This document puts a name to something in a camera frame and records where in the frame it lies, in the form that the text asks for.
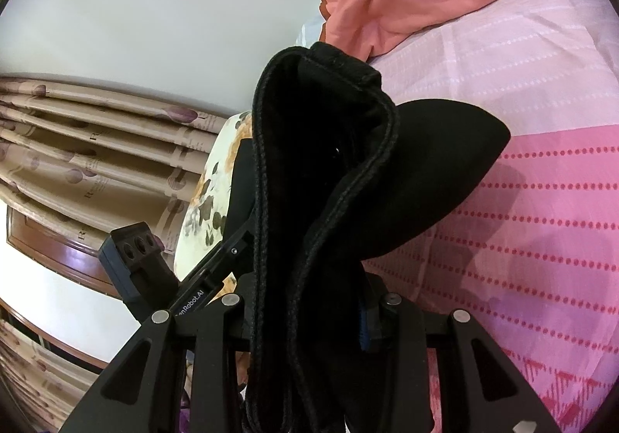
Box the black denim pants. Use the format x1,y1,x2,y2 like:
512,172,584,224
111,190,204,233
232,41,512,433

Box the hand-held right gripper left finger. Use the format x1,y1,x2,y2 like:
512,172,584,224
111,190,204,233
60,272,256,433

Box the white floral pillow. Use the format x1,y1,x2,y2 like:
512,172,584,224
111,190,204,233
173,110,255,281

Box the brown wooden frame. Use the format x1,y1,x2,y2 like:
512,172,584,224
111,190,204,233
0,205,124,372

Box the pink white checked bedsheet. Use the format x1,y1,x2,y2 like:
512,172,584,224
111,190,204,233
301,0,619,433

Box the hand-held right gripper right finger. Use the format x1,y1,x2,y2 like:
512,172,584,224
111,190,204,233
355,274,563,433

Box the beige patterned curtain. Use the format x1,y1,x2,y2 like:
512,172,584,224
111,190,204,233
0,310,104,433
0,75,226,269

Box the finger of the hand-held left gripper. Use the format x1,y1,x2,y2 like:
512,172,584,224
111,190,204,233
230,139,258,243

